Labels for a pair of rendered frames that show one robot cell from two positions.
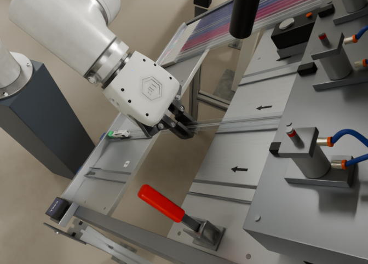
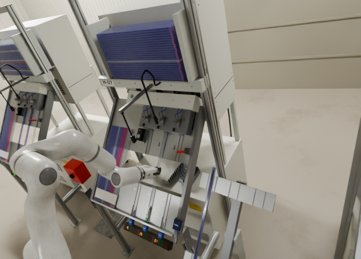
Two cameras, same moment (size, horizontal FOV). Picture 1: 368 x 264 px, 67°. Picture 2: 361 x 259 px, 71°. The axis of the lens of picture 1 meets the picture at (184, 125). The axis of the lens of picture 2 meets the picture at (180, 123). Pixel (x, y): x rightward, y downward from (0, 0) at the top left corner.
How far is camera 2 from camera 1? 117 cm
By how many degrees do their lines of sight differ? 55
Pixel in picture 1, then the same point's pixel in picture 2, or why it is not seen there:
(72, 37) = (132, 170)
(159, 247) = (190, 163)
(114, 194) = (174, 198)
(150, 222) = not seen: outside the picture
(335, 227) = (186, 120)
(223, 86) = (106, 230)
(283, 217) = (184, 127)
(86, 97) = not seen: outside the picture
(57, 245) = not seen: outside the picture
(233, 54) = (83, 224)
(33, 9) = (124, 172)
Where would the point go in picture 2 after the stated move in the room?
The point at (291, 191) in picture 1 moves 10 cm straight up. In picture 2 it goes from (181, 127) to (177, 112)
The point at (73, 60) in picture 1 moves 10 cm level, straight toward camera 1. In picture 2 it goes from (137, 174) to (156, 166)
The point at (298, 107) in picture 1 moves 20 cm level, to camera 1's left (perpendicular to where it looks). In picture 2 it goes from (166, 128) to (160, 151)
